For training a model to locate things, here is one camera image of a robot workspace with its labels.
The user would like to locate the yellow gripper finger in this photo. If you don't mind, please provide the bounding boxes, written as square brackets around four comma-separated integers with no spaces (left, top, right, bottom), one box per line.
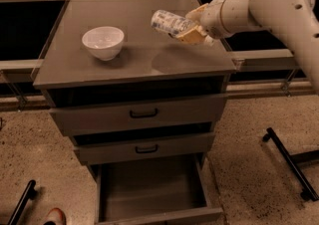
[173,25,207,45]
[185,3,207,23]

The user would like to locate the grey drawer cabinet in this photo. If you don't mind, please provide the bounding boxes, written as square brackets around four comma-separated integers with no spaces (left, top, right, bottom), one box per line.
[34,0,234,225]

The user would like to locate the black right base leg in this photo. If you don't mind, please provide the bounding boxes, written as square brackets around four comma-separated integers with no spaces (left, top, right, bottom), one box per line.
[262,127,319,201]

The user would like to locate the bottom grey drawer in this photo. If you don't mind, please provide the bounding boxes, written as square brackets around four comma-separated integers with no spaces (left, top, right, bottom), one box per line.
[95,154,222,225]

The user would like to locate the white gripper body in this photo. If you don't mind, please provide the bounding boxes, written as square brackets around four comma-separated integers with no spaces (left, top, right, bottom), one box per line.
[200,0,231,39]

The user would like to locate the black drawer handle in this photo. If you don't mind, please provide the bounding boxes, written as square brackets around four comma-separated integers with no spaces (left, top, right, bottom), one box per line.
[135,144,159,154]
[129,108,159,118]

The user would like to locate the black base leg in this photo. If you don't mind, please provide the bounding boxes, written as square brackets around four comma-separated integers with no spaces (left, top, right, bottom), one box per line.
[7,180,37,225]
[262,127,319,201]

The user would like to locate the top grey drawer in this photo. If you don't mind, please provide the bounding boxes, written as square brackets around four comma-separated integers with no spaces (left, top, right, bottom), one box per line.
[49,95,226,136]

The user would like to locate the black top drawer handle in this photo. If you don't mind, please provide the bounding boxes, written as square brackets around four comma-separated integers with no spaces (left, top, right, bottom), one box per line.
[129,108,159,118]

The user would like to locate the middle grey drawer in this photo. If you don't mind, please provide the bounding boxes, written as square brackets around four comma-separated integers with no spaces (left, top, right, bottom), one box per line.
[75,132,214,165]

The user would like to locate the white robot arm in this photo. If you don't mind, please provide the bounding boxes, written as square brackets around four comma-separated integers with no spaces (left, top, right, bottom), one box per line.
[175,0,319,92]

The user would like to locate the black left base leg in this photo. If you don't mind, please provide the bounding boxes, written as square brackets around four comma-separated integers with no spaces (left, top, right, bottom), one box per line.
[7,180,37,225]

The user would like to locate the clear plastic bottle with label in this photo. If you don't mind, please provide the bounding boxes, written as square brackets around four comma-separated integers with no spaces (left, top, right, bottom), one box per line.
[150,9,215,47]

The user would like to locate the black middle drawer handle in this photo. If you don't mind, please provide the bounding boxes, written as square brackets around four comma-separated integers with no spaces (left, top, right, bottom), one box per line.
[135,144,159,154]

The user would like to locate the grey drawer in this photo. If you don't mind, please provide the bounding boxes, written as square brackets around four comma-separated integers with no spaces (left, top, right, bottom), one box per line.
[75,132,214,165]
[49,95,226,136]
[95,154,222,225]

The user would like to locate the white ceramic bowl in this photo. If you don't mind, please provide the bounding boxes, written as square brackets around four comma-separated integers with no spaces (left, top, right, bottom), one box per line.
[82,26,125,61]

